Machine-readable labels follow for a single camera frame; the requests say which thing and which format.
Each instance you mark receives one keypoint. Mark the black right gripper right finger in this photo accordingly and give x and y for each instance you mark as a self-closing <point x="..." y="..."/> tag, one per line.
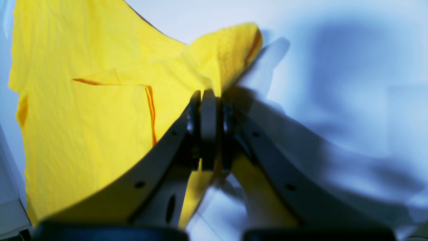
<point x="320" y="215"/>

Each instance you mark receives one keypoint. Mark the yellow T-shirt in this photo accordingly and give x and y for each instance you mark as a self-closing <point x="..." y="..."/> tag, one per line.
<point x="98" y="87"/>

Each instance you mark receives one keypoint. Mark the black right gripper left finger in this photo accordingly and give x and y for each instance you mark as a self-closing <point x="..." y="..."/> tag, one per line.
<point x="145" y="203"/>

